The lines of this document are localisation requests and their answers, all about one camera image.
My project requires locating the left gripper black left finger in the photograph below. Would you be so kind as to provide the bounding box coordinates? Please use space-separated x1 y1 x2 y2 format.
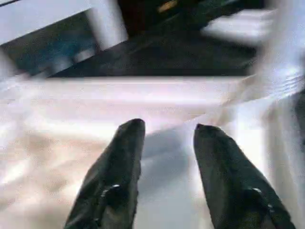
64 118 146 229

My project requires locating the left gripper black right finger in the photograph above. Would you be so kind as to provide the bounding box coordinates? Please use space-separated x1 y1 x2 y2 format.
193 123 296 229

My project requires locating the white plastic table top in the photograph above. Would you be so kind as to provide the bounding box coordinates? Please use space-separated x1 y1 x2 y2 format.
0 75 305 229

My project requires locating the white glass-door cabinet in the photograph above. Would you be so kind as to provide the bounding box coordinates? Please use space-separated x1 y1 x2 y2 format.
0 0 130 79

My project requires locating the small yellow label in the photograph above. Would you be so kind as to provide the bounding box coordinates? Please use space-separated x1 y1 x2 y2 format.
157 0 180 13

